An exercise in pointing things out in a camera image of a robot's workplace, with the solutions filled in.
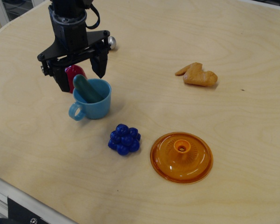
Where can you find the black corner bracket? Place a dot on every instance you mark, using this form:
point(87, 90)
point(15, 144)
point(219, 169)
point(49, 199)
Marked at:
point(22, 215)

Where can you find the dark red toy dome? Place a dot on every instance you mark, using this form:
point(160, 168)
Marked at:
point(71, 72)

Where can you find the blue toy grape bunch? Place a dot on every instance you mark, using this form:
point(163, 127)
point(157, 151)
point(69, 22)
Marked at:
point(124, 139)

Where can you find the green toy cucumber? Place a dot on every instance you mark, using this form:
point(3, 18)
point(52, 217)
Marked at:
point(85, 89)

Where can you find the light blue plastic cup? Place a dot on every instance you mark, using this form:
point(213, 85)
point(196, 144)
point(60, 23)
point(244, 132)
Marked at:
point(82, 109)

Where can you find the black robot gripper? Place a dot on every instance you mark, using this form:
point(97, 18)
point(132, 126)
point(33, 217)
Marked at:
point(74, 23)

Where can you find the white salt shaker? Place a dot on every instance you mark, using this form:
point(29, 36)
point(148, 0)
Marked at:
point(112, 42)

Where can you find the orange transparent pot lid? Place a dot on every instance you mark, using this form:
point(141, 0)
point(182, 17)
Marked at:
point(181, 157)

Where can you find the aluminium table frame rail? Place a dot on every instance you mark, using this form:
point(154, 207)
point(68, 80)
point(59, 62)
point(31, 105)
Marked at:
point(47, 213)

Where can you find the toy fried chicken wing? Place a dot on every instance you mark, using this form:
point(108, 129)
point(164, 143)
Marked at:
point(195, 75)

